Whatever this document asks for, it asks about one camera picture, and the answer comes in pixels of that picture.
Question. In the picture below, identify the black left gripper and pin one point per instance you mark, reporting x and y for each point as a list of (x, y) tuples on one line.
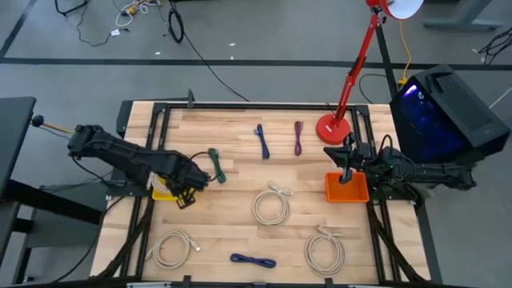
[(188, 172)]

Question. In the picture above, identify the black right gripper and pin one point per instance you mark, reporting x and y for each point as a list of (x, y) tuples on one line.
[(360, 158)]

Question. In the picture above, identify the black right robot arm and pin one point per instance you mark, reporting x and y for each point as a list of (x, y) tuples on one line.
[(420, 170)]

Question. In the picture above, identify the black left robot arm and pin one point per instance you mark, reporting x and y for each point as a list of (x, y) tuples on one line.
[(120, 154)]

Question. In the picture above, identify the yellow plastic basket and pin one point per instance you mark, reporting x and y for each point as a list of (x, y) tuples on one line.
[(162, 196)]

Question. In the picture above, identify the red desk lamp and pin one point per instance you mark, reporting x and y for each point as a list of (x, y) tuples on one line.
[(333, 130)]

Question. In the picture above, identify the orange plastic basket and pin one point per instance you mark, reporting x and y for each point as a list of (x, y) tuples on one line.
[(356, 192)]

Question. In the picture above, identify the black table clamp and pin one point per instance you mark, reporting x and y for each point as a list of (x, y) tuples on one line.
[(190, 98)]

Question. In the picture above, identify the black glass-sided computer tower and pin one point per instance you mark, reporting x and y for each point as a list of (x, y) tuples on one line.
[(448, 116)]

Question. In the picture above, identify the wooden stick with black knob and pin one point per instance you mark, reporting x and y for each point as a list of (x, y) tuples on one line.
[(37, 120)]

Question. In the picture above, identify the black side desk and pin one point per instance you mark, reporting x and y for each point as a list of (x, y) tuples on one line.
[(14, 136)]

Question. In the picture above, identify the grey desk leg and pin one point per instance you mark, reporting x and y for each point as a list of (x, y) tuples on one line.
[(464, 20)]

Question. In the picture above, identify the black metal table frame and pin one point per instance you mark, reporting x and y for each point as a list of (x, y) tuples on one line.
[(260, 106)]

